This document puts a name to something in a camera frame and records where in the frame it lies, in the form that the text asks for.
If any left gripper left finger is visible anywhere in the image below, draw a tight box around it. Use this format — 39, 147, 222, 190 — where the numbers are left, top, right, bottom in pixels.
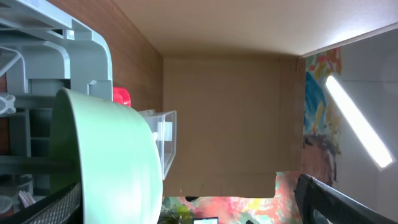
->
1, 182, 82, 224

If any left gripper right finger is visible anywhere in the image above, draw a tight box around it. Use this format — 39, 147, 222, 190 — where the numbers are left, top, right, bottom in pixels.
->
294, 174, 397, 224

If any green bowl with rice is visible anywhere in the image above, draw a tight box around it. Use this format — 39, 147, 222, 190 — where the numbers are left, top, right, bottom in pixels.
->
49, 88, 163, 223

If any grey dishwasher rack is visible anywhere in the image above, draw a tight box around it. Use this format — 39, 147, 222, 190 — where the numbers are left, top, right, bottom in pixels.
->
1, 0, 113, 218

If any bright ceiling light strip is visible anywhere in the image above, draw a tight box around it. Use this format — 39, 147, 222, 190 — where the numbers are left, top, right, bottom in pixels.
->
325, 75, 395, 169

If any red plastic tray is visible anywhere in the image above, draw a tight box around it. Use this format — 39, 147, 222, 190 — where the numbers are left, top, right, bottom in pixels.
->
113, 86, 131, 107

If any clear plastic bin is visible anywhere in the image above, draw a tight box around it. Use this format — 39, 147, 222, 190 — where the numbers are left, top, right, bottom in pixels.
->
139, 110, 177, 180

